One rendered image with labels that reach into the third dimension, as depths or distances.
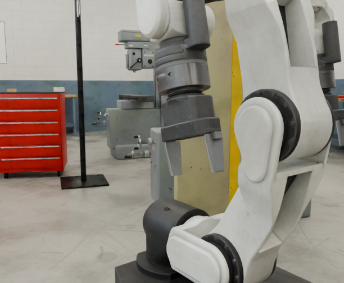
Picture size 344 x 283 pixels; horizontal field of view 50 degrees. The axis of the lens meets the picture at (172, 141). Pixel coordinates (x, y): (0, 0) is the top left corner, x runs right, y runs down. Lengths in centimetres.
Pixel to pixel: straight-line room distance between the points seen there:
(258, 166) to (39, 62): 853
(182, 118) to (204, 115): 4
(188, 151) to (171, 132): 132
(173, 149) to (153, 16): 22
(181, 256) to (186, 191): 108
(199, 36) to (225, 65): 141
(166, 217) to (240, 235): 26
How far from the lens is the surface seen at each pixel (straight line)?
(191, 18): 60
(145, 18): 63
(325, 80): 96
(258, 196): 74
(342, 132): 96
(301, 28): 82
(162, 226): 102
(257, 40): 76
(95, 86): 912
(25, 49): 912
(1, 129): 466
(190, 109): 58
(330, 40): 97
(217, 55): 198
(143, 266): 109
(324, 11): 103
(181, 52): 60
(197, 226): 97
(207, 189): 203
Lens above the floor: 109
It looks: 9 degrees down
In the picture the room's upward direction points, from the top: straight up
